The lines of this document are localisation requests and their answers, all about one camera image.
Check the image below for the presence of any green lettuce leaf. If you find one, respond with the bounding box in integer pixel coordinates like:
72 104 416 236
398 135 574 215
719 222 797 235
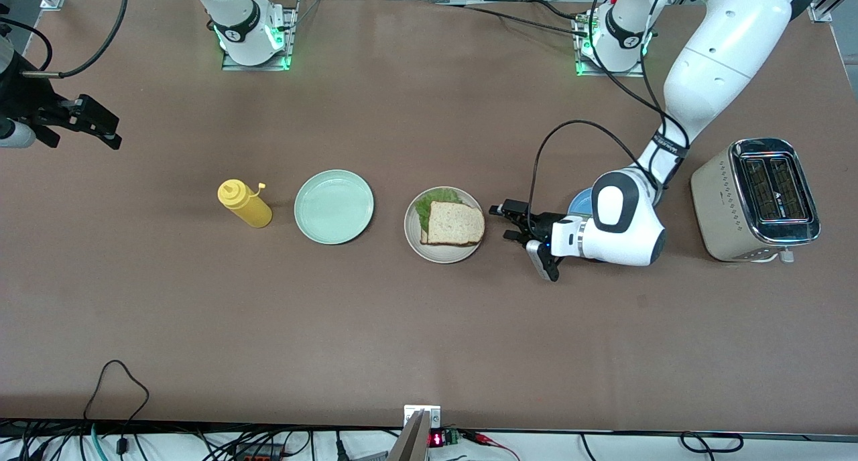
414 187 465 234

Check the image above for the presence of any yellow squeeze bottle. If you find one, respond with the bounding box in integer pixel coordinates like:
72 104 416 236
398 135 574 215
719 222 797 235
217 178 273 229

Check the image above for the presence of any blue plate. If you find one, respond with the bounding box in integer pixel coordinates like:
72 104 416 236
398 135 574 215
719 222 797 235
567 187 599 218

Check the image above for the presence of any beige plate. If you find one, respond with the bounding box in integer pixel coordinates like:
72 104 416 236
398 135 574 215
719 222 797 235
404 186 485 265

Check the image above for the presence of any light green plate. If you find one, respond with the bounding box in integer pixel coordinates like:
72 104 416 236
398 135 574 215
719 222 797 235
294 170 375 245

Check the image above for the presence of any beige chrome toaster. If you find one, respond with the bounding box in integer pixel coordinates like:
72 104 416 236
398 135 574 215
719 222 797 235
690 137 822 264

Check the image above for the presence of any red clip lead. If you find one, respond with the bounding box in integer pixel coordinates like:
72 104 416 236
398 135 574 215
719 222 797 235
461 430 522 461

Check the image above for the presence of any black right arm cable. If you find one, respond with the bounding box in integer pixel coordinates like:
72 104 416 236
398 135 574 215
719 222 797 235
0 0 129 80

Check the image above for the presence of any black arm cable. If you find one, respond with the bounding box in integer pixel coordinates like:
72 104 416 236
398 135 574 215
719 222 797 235
0 0 129 80
527 0 691 214

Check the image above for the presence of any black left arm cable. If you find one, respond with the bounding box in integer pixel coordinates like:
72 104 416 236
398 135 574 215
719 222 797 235
527 0 691 214

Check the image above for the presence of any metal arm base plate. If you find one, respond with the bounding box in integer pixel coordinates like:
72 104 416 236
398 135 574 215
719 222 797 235
574 9 648 78
221 0 297 72

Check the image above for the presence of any long thin dark cable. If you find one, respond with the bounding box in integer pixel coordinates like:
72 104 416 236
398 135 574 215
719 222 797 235
434 2 591 36

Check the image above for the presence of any white mounting bracket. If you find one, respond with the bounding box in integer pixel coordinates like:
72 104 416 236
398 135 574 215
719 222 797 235
404 405 442 430

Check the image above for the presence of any black looped cable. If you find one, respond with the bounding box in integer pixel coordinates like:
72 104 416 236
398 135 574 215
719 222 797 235
82 359 150 456

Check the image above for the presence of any grey metal mount bar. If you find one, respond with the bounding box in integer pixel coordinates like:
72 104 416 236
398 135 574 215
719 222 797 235
387 410 431 461

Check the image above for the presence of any black coiled cable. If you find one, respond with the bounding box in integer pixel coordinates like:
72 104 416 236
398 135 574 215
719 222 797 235
679 432 745 454

